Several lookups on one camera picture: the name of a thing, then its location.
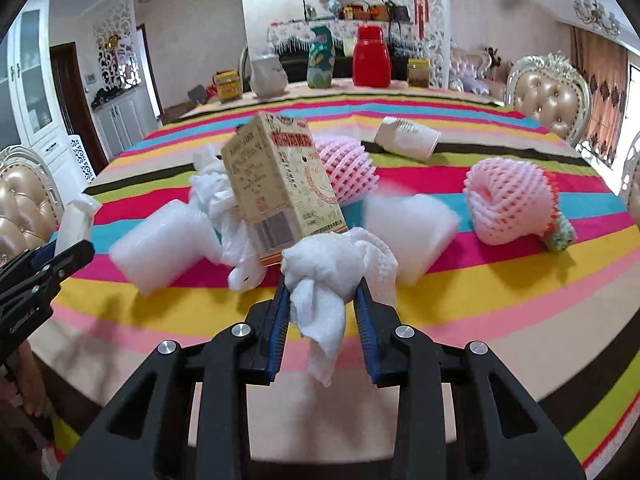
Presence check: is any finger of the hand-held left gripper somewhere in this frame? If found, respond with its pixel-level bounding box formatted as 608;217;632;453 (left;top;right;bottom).
30;240;96;306
0;242;57;301

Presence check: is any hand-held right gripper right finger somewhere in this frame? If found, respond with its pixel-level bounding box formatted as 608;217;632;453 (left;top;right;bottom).
354;277;586;480

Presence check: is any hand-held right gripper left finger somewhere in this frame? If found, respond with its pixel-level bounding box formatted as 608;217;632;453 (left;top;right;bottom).
57;282;292;480

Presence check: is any white foam piece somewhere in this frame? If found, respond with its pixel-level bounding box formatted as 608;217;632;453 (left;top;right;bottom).
54;195;103;257

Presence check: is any white paper towel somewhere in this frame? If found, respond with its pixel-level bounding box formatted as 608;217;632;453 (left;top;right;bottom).
281;226;401;388

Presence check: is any white bubble wrap roll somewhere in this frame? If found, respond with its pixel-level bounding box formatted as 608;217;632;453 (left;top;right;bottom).
107;200;223;296
362;192;461;286

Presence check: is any beige cardboard box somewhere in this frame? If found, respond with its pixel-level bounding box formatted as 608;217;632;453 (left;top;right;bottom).
220;110;349;267

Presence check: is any large pink foam fruit net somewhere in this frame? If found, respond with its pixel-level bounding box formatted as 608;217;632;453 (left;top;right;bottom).
462;156;557;246

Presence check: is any person's left forearm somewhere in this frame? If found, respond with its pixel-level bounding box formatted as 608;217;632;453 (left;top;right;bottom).
0;345;51;466

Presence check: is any striped colourful tablecloth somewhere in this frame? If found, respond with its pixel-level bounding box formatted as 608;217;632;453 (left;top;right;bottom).
30;79;640;471

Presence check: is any crumpled white plastic bag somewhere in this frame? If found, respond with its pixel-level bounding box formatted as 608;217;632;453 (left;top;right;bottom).
189;144;266;293

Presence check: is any low white cabinet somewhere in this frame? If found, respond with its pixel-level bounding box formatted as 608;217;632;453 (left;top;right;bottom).
92;87;161;161

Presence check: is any dark wooden door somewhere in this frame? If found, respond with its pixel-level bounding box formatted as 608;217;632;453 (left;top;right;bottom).
50;42;108;161

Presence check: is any small pink foam fruit net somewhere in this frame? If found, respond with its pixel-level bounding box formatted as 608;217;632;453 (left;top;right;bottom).
314;135;378;206

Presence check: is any white display cabinet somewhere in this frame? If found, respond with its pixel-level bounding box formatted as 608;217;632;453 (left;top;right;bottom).
0;0;108;196

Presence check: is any white paper cup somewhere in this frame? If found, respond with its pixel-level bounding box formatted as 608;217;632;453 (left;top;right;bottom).
375;116;442;163

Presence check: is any white lattice screen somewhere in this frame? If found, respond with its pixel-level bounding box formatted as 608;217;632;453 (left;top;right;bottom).
95;0;138;91

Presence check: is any yellow box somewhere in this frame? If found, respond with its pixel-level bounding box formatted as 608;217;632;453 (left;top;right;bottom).
212;71;243;102

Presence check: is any white ceramic jug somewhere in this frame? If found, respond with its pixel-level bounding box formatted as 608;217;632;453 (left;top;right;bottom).
249;55;289;98

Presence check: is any glass jar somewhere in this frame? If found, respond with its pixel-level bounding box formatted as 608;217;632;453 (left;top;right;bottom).
406;58;432;88

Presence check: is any red thermos jug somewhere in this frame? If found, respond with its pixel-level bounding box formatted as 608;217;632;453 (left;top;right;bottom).
352;24;392;87

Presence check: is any green patterned canister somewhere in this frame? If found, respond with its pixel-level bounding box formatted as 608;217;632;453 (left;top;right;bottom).
306;25;335;89

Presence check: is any pink tufted sofa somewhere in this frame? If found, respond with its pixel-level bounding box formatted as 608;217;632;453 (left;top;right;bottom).
449;42;508;106

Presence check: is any sideboard with lace cloth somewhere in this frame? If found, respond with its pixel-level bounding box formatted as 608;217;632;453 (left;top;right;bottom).
266;17;416;81

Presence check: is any orange basket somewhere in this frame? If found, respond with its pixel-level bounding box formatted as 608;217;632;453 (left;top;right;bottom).
340;0;373;22

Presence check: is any black handbag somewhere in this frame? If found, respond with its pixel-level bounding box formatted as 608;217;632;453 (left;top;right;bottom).
381;0;413;25

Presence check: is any brown curtain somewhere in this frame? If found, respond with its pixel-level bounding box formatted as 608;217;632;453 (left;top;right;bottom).
570;25;628;166

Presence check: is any ceiling chandelier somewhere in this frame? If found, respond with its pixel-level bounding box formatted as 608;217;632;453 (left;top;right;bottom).
572;0;621;38

